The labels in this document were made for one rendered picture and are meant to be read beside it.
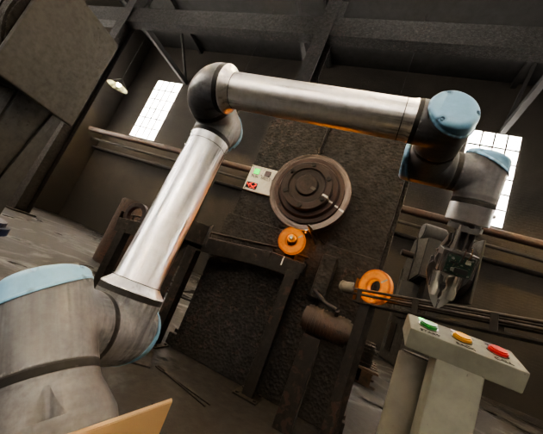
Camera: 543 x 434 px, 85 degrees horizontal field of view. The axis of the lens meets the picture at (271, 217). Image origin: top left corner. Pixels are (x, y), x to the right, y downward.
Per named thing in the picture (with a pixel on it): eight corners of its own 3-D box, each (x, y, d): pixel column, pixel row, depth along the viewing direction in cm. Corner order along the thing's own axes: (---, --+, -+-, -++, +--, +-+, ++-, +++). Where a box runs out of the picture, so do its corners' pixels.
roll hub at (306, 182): (302, 158, 173) (343, 180, 162) (274, 195, 170) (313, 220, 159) (301, 152, 167) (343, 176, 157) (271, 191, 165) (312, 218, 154)
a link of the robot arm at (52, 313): (-52, 399, 41) (-37, 281, 49) (52, 385, 56) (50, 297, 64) (50, 356, 41) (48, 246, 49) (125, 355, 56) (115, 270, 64)
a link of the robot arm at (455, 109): (184, 46, 74) (491, 85, 54) (202, 86, 85) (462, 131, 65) (161, 79, 70) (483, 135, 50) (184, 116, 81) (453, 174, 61)
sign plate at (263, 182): (243, 189, 198) (253, 165, 202) (278, 199, 189) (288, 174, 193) (242, 188, 196) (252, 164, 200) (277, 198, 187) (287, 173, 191)
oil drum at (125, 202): (115, 262, 429) (142, 207, 447) (146, 276, 409) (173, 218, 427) (80, 254, 375) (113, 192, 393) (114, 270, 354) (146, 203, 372)
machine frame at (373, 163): (215, 334, 241) (290, 149, 277) (345, 399, 204) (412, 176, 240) (162, 342, 174) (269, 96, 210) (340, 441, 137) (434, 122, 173)
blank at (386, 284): (367, 311, 130) (363, 309, 128) (358, 279, 140) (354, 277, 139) (399, 298, 122) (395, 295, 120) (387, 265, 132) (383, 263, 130)
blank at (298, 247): (283, 258, 166) (283, 257, 163) (275, 234, 172) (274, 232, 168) (309, 249, 164) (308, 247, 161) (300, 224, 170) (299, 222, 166)
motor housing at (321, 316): (271, 415, 136) (310, 302, 147) (316, 441, 128) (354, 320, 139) (264, 424, 124) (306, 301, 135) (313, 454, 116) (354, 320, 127)
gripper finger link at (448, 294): (438, 313, 68) (452, 275, 67) (434, 306, 74) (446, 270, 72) (453, 319, 67) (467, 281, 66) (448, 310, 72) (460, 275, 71)
